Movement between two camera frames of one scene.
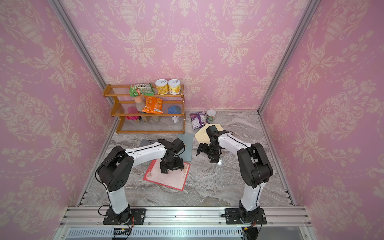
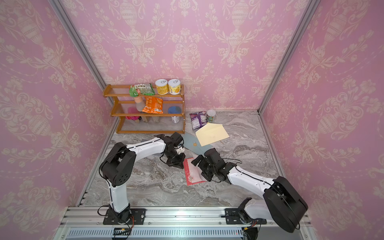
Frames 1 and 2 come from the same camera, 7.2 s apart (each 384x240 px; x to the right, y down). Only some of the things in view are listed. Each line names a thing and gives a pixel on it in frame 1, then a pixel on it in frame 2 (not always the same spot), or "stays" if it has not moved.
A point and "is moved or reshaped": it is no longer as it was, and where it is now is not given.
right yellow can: (174, 86) stays
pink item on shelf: (132, 110) stays
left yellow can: (162, 85) stays
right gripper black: (214, 158) -> (204, 161)
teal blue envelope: (187, 139) is moved or reshaped
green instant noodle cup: (211, 114) stays
